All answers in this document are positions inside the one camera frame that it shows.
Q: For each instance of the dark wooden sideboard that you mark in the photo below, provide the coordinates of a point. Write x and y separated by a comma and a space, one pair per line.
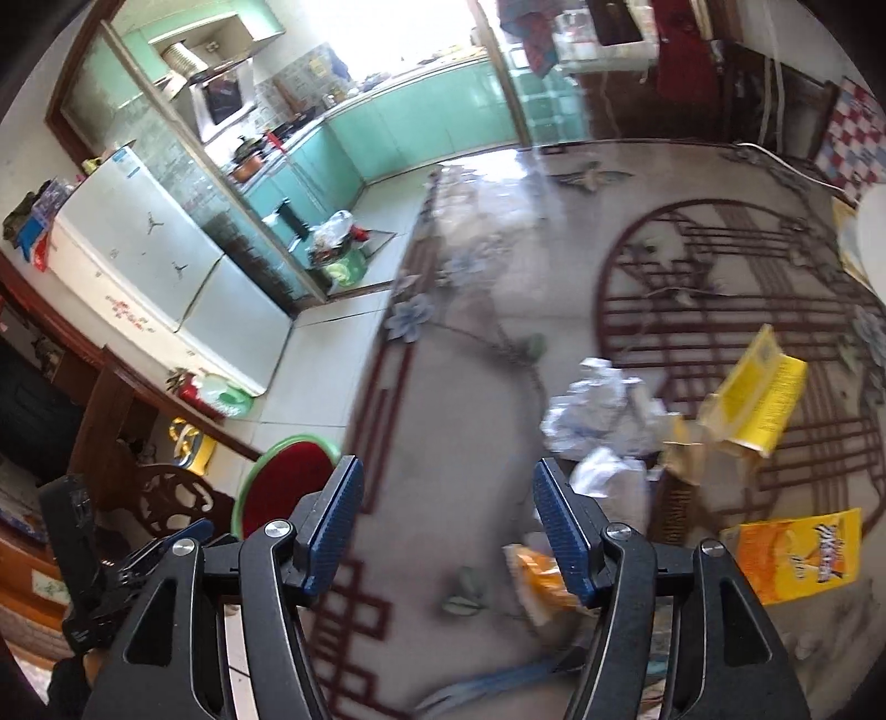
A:
104, 408

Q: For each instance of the brown cardboard piece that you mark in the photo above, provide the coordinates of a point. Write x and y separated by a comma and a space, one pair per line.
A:
692, 450

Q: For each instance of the steel range hood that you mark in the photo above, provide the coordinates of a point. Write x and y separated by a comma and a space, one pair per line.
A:
221, 100

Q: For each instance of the blue plastic bag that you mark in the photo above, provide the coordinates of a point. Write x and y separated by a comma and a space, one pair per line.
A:
34, 242

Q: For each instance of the yellow cardboard box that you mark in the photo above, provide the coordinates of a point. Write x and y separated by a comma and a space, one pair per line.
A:
758, 394

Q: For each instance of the white round container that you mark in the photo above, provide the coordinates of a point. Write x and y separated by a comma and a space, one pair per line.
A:
865, 242

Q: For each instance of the yellow plastic container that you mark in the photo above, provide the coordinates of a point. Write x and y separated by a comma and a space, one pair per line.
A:
190, 446

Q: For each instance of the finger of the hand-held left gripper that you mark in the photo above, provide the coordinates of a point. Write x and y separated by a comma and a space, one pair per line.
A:
169, 543

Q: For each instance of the red white checkered cushion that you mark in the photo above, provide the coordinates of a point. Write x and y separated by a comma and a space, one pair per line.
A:
855, 138

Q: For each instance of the orange flat packet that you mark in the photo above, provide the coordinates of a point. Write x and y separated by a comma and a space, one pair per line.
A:
796, 554

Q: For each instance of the green kitchen cabinets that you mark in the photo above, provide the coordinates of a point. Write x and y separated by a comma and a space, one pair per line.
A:
415, 118

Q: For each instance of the plaid hanging cloth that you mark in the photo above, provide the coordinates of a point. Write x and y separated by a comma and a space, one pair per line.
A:
533, 34

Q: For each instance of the patterned table cover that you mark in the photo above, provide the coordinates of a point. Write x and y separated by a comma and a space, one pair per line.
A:
471, 429

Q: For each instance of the white plastic bag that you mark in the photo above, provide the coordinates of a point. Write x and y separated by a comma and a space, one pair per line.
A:
332, 232

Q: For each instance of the orange cooking pot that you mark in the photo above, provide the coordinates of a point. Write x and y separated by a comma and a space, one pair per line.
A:
247, 163

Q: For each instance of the white refrigerator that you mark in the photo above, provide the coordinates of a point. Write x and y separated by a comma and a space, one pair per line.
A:
138, 242

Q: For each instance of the green upper cabinet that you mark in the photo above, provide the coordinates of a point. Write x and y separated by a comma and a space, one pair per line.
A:
207, 14

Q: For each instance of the red bag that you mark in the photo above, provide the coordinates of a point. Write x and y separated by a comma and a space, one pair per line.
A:
685, 55

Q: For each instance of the carved dark wooden chair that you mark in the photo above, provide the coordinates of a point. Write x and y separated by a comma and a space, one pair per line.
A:
180, 498

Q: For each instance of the small crumpled white paper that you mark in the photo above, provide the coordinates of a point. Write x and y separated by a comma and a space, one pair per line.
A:
609, 474

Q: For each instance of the white printed paper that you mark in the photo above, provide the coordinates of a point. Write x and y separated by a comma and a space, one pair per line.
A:
595, 401

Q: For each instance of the glass partition door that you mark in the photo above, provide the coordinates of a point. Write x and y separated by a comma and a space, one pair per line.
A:
201, 180

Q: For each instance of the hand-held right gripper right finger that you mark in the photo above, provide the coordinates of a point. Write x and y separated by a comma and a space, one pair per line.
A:
562, 533

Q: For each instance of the red bucket with green rim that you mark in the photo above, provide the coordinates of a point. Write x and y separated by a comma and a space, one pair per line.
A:
291, 478

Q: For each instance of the orange snack wrapper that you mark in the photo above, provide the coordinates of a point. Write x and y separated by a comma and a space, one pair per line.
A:
536, 581

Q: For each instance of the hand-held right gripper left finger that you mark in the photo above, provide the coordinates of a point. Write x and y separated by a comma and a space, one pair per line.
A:
339, 516

